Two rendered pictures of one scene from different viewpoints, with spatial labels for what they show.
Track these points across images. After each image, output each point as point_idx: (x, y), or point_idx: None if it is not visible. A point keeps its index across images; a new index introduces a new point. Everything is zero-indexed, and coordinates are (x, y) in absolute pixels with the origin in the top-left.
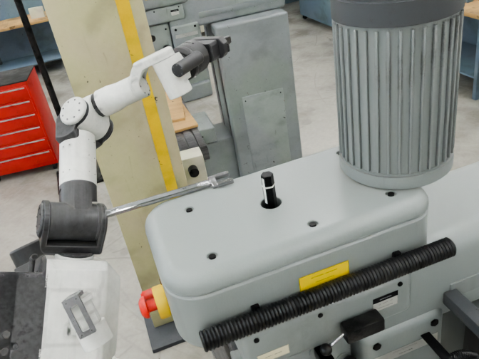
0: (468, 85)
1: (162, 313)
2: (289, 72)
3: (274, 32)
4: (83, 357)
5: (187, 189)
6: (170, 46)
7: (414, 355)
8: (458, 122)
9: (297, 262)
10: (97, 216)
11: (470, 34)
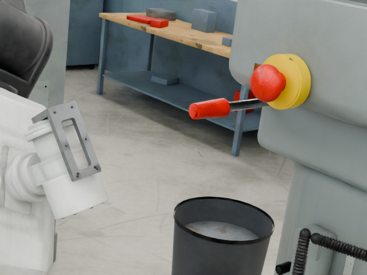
0: (224, 141)
1: (302, 88)
2: (60, 61)
3: (51, 3)
4: (23, 252)
5: None
6: None
7: None
8: (223, 177)
9: None
10: (40, 27)
11: (220, 88)
